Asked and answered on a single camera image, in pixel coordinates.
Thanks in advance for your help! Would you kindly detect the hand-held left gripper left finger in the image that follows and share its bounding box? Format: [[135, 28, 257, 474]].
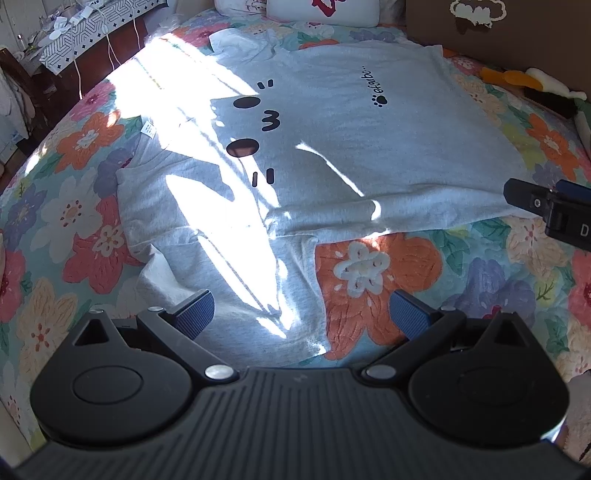
[[69, 290, 238, 383]]

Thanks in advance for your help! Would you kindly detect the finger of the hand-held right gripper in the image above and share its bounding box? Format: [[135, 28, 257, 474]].
[[556, 179, 591, 202], [503, 178, 553, 217]]

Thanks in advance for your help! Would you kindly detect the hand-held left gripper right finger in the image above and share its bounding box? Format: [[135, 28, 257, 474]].
[[361, 290, 532, 380]]

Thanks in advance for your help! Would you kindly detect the grey cat face t-shirt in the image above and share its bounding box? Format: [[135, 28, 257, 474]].
[[115, 28, 541, 365]]

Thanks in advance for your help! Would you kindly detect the orange white black plush toy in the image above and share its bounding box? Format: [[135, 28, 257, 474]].
[[479, 67, 588, 121]]

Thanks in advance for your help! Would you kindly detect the floral bed blanket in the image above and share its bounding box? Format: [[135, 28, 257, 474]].
[[0, 9, 591, 467]]

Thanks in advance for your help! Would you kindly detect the dark wooden side table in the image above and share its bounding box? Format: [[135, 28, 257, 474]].
[[54, 17, 149, 101]]

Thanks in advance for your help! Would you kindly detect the white pillow with red print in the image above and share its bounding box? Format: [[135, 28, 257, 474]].
[[265, 0, 382, 29]]

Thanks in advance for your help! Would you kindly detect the dark wooden chair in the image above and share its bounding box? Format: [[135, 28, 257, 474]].
[[0, 45, 49, 141]]

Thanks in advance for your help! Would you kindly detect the patterned cloth side table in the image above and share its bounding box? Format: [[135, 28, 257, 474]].
[[39, 0, 170, 75]]

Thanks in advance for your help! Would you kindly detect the white pillow with pink print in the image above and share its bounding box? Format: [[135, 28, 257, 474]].
[[214, 0, 269, 16]]

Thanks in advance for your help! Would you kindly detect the white power strip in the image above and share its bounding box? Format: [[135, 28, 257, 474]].
[[69, 4, 109, 27]]

